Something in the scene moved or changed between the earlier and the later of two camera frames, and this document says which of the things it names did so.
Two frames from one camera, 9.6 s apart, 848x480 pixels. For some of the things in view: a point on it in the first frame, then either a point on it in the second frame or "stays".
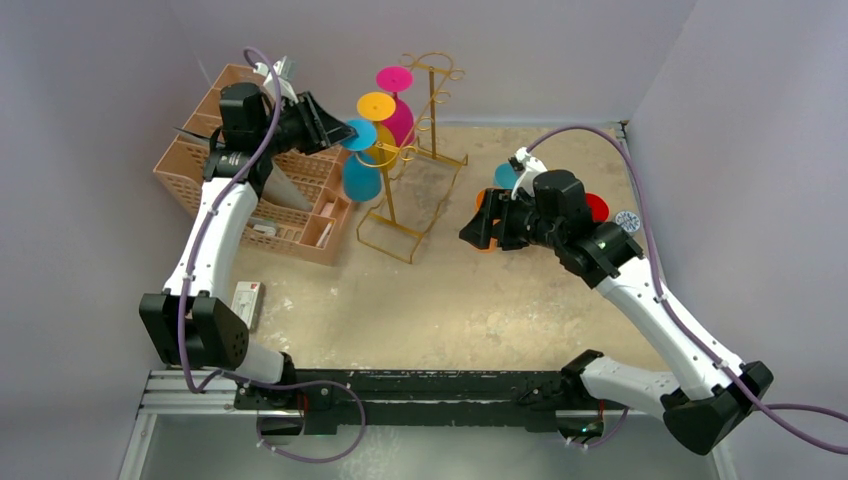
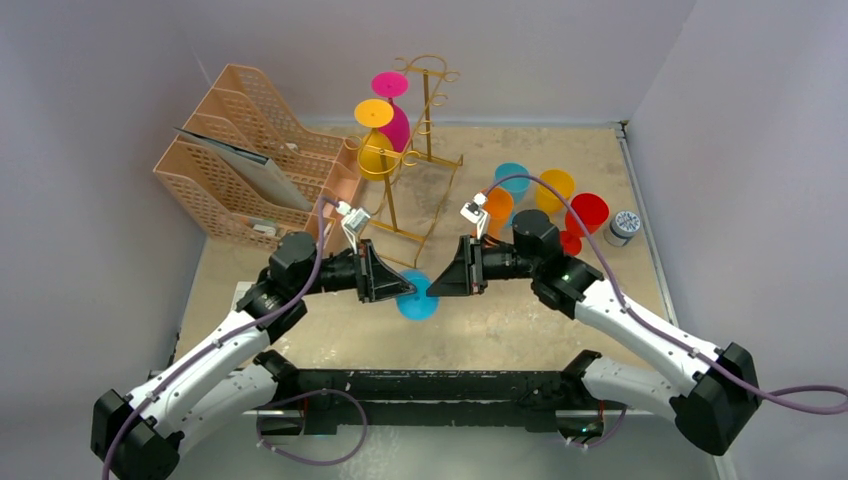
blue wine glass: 505,175 stays
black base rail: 422,397 stays
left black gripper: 321,131 → 377,281
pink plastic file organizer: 318,178 stays
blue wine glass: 362,166 → 418,306
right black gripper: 495,218 → 474,265
